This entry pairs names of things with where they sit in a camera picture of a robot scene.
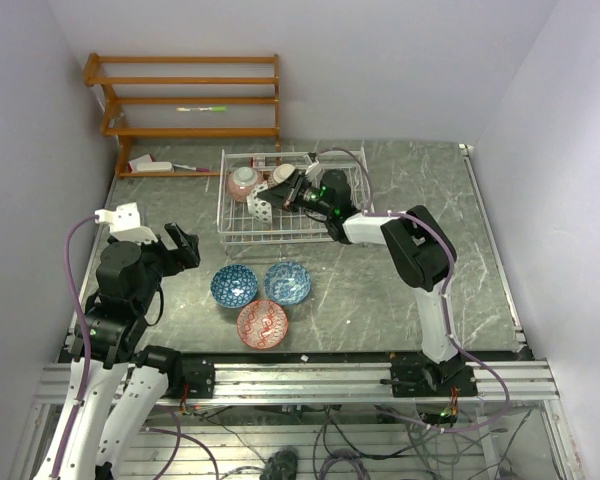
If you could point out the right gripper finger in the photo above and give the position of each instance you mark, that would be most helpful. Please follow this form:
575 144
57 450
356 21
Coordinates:
278 196
298 176

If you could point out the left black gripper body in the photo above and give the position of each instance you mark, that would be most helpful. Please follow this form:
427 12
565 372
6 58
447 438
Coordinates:
159 259

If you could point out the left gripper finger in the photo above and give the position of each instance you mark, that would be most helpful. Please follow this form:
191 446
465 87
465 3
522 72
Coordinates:
177 235
192 257

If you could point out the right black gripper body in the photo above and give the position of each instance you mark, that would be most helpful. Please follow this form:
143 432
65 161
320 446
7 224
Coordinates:
305 195

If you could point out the brown lattice pattern bowl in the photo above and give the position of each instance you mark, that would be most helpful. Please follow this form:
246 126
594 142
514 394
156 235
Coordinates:
281 173

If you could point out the red circle pattern bowl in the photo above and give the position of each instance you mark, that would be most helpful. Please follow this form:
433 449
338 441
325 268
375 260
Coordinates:
258 208

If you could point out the pink floral pattern bowl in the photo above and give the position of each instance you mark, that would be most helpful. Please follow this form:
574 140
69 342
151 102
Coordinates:
241 182

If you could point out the red swirl pattern bowl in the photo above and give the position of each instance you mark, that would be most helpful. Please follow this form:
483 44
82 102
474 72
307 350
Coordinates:
262 324

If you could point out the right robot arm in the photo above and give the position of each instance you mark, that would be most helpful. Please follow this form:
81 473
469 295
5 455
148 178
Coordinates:
421 252

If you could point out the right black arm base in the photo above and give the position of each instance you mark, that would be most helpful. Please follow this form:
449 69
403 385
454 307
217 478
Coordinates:
415 380

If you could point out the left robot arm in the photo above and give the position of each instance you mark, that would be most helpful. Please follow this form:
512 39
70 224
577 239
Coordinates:
113 385

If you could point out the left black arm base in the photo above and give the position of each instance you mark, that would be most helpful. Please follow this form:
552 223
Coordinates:
198 380

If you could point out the wooden shelf rack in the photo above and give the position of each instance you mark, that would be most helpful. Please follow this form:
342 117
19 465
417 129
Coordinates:
185 97

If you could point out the small red white box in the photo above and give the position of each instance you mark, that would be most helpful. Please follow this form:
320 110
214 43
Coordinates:
257 162

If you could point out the blue triangle pattern bowl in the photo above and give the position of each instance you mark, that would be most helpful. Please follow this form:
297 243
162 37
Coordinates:
234 286

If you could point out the pink white marker pen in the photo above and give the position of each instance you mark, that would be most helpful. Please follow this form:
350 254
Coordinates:
191 168

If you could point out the white eraser block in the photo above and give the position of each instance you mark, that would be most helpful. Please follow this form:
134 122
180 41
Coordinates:
147 164

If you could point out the blue wave pattern bowl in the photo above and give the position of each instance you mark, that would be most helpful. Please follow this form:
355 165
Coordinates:
287 283

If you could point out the green white marker pen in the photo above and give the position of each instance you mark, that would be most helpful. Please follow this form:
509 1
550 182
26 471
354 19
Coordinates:
202 109

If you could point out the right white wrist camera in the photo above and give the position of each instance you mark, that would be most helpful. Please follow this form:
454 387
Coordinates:
311 160

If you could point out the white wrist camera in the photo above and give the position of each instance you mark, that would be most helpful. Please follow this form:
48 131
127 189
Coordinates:
311 160
125 223

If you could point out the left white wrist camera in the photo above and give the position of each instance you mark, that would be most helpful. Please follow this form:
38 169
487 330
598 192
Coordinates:
125 223

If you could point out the white wire dish rack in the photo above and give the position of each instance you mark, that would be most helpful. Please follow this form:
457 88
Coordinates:
237 227

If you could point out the aluminium rail frame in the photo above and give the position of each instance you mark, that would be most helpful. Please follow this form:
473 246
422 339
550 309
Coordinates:
356 383

